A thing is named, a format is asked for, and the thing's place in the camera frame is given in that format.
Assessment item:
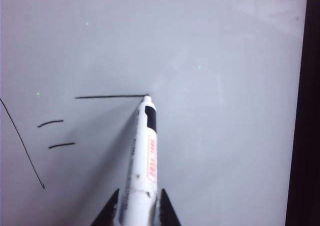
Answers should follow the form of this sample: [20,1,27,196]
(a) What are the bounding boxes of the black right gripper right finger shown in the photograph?
[157,188,182,226]

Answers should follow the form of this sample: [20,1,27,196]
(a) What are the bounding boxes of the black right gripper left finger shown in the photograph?
[90,188,121,226]

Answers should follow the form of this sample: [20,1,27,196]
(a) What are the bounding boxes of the white marker pen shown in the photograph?
[116,94,160,226]

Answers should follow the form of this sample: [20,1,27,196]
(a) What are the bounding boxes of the white whiteboard with black frame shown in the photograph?
[0,0,320,226]

